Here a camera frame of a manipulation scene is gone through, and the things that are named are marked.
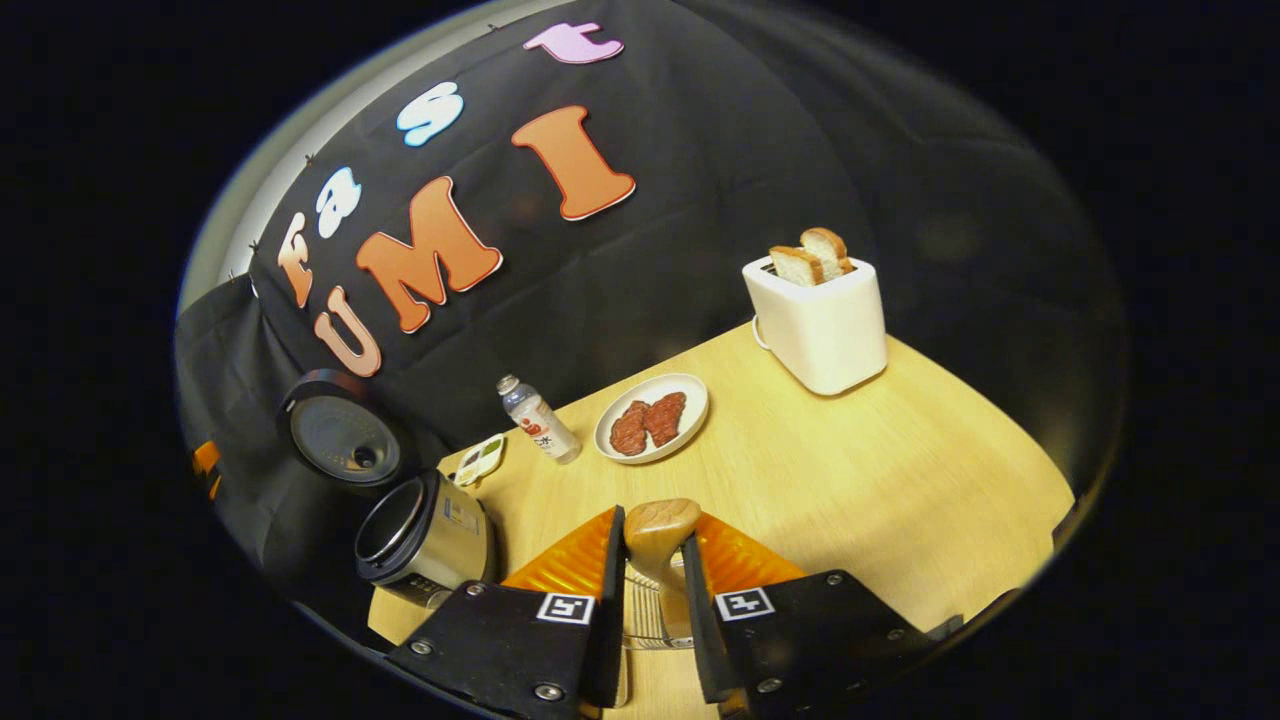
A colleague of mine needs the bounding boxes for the wooden spoon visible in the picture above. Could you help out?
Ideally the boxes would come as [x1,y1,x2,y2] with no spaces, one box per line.
[623,498,703,646]

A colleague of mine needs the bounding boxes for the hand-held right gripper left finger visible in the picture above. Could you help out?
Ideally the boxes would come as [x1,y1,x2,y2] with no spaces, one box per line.
[385,504,629,720]

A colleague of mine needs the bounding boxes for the small clear drink bottle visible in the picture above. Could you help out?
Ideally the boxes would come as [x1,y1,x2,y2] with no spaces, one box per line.
[497,374,583,466]

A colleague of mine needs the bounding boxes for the red meat slice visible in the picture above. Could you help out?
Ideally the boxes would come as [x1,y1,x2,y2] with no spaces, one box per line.
[643,391,688,448]
[609,400,651,457]

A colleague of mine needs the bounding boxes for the black rice cooker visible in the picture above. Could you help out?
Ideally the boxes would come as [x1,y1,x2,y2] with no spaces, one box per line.
[277,369,498,609]

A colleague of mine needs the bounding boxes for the wire chopstick holder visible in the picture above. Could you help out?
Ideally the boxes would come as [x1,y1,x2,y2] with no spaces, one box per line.
[622,570,696,651]

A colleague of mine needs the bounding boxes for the black backdrop cloth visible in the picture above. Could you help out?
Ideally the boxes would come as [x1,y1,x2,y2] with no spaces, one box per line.
[175,0,1131,601]

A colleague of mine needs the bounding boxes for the white round plate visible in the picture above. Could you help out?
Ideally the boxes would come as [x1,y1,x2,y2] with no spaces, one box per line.
[594,373,710,466]

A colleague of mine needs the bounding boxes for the white toaster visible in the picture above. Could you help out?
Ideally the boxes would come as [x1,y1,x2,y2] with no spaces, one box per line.
[742,255,889,397]

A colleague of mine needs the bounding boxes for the toast slice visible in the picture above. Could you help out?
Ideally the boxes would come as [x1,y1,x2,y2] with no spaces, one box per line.
[768,245,826,288]
[799,227,854,281]

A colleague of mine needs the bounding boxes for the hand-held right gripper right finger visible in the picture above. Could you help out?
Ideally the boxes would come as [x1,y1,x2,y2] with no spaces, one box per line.
[680,512,946,720]

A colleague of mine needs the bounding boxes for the white divided sauce dish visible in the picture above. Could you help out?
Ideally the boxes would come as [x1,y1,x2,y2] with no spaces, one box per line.
[452,432,508,488]

